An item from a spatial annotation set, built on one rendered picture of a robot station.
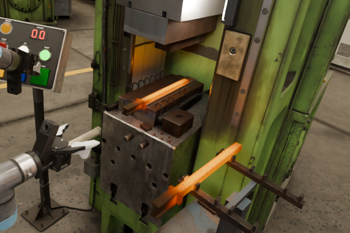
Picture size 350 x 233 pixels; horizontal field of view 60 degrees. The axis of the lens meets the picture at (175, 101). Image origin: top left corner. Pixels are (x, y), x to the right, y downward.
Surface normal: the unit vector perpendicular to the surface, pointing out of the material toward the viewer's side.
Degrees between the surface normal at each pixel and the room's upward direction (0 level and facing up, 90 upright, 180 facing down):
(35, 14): 90
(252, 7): 90
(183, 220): 0
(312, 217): 0
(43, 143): 60
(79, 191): 0
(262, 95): 90
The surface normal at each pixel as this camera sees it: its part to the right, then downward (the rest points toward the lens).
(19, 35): -0.05, -0.07
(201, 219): 0.14, -0.88
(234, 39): -0.54, 0.31
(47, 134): -0.36, -0.15
